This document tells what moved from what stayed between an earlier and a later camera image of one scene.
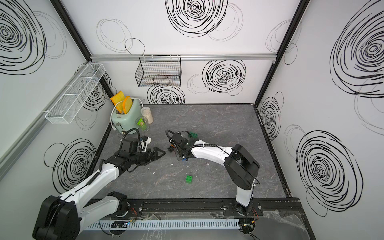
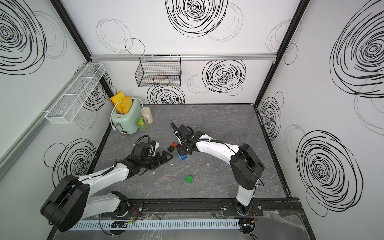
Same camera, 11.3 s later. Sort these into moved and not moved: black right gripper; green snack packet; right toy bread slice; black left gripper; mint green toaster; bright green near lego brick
Moved: black right gripper; black left gripper
Not moved: right toy bread slice; bright green near lego brick; green snack packet; mint green toaster
